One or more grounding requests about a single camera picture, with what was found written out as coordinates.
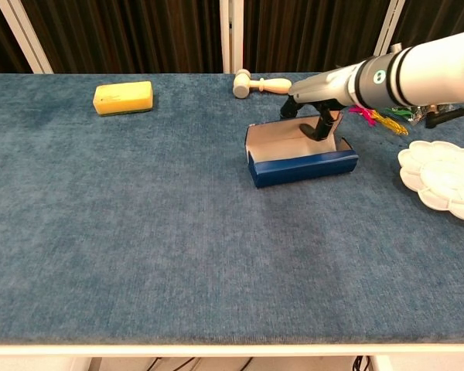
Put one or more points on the blue cardboard box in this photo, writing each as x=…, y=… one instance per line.
x=301, y=168

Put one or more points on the white frame post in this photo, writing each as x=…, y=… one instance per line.
x=388, y=31
x=25, y=36
x=232, y=36

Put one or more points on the small wooden mallet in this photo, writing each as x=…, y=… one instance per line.
x=241, y=87

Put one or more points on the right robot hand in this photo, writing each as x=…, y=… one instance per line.
x=325, y=87

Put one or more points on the colourful feather shuttlecock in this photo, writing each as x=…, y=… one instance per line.
x=388, y=124

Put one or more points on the white flower-shaped palette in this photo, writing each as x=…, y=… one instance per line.
x=444, y=179

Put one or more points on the yellow sponge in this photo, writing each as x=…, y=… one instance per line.
x=123, y=97

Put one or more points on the dark pleated curtain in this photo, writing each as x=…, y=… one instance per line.
x=131, y=35

